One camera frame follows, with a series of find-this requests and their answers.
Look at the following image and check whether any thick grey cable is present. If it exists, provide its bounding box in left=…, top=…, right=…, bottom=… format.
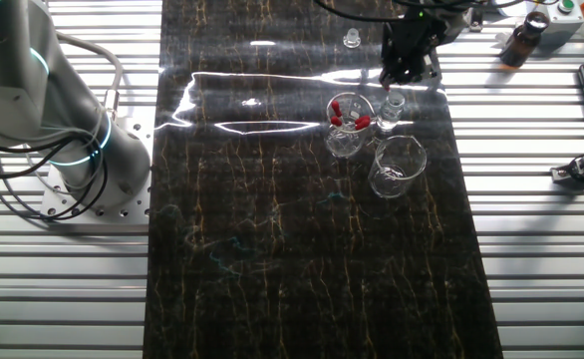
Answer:
left=54, top=30, right=126, bottom=123

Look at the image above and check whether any clear glass bottle stopper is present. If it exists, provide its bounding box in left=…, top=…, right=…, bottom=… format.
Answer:
left=342, top=28, right=362, bottom=50

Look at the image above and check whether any brown glass bottle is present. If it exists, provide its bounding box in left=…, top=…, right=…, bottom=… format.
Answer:
left=498, top=10, right=551, bottom=69

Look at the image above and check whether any small clear glass bottle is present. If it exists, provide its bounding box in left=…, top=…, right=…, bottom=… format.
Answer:
left=375, top=91, right=407, bottom=135

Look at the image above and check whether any glass beaker with droppers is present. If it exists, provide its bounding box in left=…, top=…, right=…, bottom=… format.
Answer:
left=325, top=91, right=376, bottom=160

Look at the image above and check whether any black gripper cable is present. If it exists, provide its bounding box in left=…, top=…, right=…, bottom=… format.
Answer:
left=313, top=0, right=406, bottom=24

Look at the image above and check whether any black marble pattern mat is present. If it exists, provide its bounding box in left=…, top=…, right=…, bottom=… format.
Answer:
left=142, top=0, right=503, bottom=359

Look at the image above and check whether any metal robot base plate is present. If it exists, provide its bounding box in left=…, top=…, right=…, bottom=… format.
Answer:
left=40, top=117, right=154, bottom=224

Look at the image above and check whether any clear glass beaker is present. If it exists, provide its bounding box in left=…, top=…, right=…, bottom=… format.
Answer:
left=368, top=134, right=429, bottom=200

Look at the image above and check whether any grey box green button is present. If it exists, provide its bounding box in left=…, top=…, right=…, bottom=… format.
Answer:
left=540, top=0, right=584, bottom=50

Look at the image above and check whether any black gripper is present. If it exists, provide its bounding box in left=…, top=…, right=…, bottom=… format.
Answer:
left=379, top=7, right=443, bottom=90

